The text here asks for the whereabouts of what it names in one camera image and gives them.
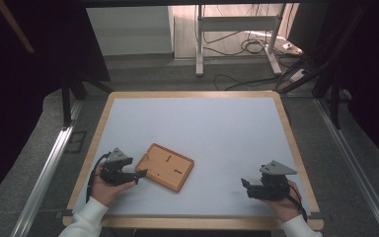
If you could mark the white panel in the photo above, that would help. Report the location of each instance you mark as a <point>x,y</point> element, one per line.
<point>128,29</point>

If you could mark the aluminium rail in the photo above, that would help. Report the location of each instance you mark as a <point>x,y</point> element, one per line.
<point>42,181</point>
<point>355,171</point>

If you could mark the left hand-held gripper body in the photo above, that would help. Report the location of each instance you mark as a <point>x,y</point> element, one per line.
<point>113,169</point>

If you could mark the black table corner clip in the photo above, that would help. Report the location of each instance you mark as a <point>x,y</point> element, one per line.
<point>316,216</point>
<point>65,213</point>

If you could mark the orange wooden tray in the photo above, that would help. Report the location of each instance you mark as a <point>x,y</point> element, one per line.
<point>167,166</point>

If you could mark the white power strip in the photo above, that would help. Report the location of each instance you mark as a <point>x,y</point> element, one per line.
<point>291,46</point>
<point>298,75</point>

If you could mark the person's left hand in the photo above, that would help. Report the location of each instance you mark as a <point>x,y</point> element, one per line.
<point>107,192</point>

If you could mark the white metal desk frame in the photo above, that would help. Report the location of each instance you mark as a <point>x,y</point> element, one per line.
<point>237,23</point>

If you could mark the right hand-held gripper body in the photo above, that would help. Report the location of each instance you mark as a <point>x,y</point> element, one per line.
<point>273,184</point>

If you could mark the person's right hand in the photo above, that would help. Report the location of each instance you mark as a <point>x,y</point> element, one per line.
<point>286,207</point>

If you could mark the black metal stand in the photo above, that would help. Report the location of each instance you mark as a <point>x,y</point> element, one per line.
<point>66,98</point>
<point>334,95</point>

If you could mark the wooden stick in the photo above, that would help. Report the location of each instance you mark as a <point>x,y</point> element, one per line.
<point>13,24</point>

